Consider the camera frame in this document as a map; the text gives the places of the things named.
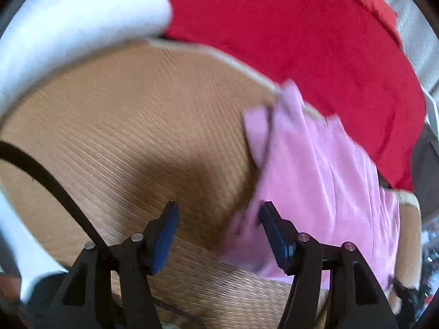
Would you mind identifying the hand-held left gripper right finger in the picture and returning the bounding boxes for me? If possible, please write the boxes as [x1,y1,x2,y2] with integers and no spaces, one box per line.
[258,200,400,329]

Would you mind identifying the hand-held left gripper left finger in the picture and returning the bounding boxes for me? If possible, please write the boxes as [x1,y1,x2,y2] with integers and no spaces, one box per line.
[44,200,181,329]

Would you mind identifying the pink corduroy jacket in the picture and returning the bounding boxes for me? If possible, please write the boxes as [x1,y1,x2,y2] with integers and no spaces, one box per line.
[219,79,402,302]

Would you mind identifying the woven bamboo mat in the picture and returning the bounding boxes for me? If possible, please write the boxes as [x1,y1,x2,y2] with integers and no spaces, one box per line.
[0,38,424,329]

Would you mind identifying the white cloth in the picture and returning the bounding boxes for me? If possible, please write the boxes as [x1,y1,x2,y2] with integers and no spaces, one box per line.
[0,192,67,304]

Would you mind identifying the dark object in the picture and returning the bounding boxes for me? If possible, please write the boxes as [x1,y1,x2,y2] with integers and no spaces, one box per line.
[391,276,426,316]

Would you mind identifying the grey wooden furniture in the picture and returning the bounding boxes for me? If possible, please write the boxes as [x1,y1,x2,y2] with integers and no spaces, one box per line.
[412,123,439,223]

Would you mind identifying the red blanket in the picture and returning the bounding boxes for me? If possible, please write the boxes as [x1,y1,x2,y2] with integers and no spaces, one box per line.
[151,0,427,192]

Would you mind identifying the white shelf board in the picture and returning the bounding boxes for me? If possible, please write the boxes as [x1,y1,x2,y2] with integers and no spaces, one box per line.
[423,86,439,127]

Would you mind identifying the white quilted cushion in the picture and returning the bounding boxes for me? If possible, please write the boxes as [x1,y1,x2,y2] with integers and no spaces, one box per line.
[0,0,174,117]

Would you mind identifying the black cable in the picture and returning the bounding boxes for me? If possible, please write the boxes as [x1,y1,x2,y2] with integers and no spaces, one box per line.
[0,140,117,268]

